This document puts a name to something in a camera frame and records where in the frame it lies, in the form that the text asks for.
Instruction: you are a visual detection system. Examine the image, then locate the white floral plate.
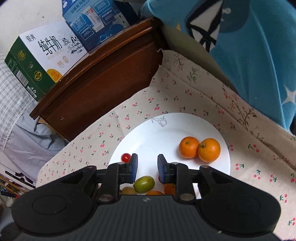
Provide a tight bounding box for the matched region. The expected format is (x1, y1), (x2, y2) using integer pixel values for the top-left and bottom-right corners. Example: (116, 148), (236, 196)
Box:
(110, 113), (230, 191)

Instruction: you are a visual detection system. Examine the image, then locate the cherry print tablecloth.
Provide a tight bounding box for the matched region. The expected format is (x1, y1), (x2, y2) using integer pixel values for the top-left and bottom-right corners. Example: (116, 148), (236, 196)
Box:
(37, 50), (295, 240)

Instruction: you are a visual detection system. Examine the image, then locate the blue gray hanging cloth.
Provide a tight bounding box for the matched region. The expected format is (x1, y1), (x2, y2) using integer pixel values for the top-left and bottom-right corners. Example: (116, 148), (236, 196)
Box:
(4, 101), (68, 182)

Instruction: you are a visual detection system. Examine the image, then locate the orange tangerine one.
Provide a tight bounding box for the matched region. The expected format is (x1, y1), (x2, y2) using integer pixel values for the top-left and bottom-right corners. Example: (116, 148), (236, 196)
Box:
(179, 136), (200, 159)

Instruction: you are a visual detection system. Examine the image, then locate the red cherry tomato small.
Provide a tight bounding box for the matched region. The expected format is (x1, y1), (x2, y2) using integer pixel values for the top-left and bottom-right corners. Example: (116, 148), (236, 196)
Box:
(121, 153), (131, 163)

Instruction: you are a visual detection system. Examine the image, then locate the orange tangerine four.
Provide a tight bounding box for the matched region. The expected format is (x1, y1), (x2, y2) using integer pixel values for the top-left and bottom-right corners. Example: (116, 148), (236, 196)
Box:
(145, 190), (163, 196)

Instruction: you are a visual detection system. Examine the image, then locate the blue patterned pillow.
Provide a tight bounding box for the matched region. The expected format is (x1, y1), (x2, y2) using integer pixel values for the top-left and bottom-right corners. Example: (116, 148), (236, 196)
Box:
(140, 1), (295, 130)

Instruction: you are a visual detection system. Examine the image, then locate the green milk carton box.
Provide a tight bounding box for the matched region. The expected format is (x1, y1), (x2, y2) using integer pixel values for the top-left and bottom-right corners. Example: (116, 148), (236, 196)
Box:
(4, 22), (87, 101)

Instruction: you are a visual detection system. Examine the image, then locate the brown wooden cabinet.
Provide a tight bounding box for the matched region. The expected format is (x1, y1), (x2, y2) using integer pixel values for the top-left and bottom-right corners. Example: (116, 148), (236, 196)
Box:
(30, 18), (167, 140)

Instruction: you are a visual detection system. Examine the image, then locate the blue carton box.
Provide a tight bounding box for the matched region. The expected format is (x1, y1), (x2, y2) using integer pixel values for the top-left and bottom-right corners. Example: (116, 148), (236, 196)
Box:
(62, 0), (130, 51)

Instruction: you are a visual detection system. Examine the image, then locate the orange tangerine three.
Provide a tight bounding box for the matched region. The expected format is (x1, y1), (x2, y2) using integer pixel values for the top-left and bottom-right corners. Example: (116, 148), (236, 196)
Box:
(164, 183), (176, 196)

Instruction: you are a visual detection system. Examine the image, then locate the brown longan one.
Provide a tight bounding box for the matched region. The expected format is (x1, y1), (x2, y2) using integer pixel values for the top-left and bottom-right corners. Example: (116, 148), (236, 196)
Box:
(120, 186), (137, 195)

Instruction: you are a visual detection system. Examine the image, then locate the orange tangerine two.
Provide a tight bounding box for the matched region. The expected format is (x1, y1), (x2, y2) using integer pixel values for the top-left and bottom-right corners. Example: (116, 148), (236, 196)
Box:
(198, 138), (221, 163)

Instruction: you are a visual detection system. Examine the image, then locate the checkered white curtain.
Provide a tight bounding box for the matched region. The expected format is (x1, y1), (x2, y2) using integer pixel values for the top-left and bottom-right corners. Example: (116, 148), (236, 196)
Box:
(0, 54), (33, 150)

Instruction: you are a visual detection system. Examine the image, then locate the small green plum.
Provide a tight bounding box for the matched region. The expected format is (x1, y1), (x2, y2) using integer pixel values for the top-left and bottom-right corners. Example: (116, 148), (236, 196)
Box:
(133, 176), (155, 193)

